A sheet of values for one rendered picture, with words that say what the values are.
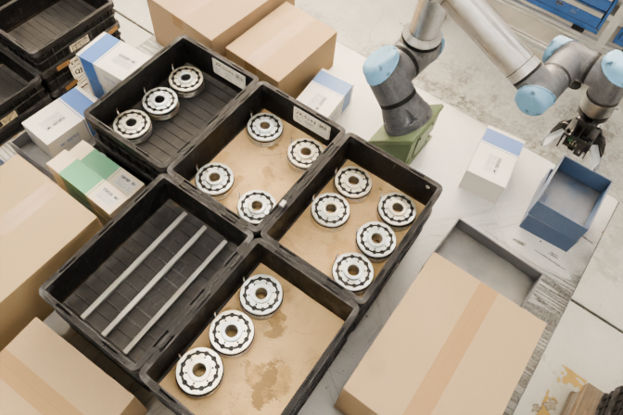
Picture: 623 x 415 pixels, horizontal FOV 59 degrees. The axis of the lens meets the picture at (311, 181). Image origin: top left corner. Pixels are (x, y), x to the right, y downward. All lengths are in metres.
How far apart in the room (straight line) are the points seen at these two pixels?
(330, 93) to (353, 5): 1.62
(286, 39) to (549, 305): 1.11
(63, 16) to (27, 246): 1.36
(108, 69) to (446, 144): 1.07
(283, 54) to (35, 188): 0.81
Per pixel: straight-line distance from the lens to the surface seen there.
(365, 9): 3.33
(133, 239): 1.47
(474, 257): 1.64
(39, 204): 1.50
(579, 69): 1.39
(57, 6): 2.65
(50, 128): 1.78
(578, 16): 3.08
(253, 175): 1.52
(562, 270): 1.74
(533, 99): 1.29
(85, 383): 1.33
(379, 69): 1.58
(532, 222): 1.71
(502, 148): 1.77
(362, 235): 1.42
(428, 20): 1.57
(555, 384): 2.40
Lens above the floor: 2.10
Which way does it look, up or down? 57 degrees down
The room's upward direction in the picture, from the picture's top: 7 degrees clockwise
